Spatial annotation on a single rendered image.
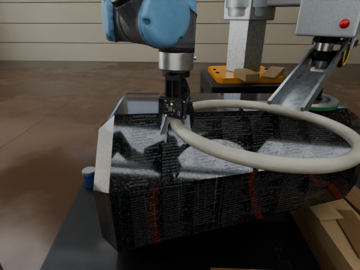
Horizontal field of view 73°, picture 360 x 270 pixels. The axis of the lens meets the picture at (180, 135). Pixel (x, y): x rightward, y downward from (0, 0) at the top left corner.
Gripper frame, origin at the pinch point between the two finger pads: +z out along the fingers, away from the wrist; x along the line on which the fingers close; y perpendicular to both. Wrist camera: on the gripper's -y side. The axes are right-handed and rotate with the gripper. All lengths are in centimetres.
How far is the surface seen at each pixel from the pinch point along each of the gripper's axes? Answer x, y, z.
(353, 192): 107, -89, 67
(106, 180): -28.8, -10.1, 25.4
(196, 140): 7.6, 18.4, -8.3
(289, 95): 37.8, -31.4, -8.1
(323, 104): 57, -47, -2
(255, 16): 31, -124, -40
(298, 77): 44, -44, -13
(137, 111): -22.6, -32.3, 3.4
